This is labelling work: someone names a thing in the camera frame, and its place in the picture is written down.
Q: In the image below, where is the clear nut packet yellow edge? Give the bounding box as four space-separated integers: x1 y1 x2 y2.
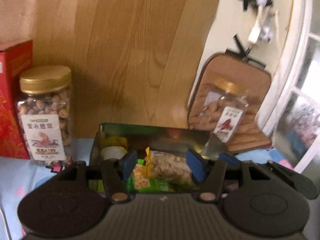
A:
142 148 193 186

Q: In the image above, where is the white jelly cup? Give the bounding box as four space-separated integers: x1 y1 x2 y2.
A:
100 146 127 160

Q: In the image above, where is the light green cracker packet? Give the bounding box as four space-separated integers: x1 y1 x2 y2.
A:
126 159 175 193

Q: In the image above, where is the black sheep print box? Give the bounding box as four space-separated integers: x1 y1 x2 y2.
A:
89 123 227 183

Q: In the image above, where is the clear jar red label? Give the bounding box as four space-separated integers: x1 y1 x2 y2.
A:
200 76 248 144

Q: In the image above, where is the white frosted glass door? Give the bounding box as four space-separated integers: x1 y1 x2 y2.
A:
260 0 319 173

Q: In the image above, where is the cashew jar gold lid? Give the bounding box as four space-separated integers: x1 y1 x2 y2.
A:
16 66 73 166

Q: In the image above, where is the Peppa Pig blue bedsheet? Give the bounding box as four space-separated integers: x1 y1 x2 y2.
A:
0 137 301 240

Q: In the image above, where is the wooden board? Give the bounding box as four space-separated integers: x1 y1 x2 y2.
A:
34 0 219 138

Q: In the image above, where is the red gift bag box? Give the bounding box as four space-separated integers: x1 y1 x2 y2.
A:
0 40 33 159

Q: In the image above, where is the white wall plug adapter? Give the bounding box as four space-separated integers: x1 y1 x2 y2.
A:
248 0 272 45

